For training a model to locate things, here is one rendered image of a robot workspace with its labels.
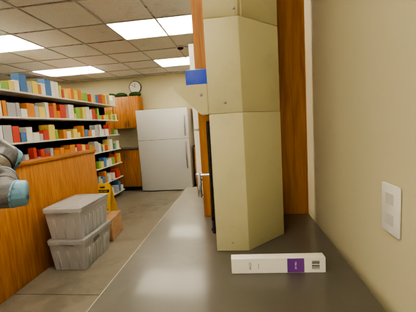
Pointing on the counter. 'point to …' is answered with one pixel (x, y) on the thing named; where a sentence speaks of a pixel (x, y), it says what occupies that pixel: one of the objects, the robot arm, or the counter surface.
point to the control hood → (195, 96)
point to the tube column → (242, 10)
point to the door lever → (200, 182)
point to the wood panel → (294, 202)
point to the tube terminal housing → (244, 130)
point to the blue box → (195, 77)
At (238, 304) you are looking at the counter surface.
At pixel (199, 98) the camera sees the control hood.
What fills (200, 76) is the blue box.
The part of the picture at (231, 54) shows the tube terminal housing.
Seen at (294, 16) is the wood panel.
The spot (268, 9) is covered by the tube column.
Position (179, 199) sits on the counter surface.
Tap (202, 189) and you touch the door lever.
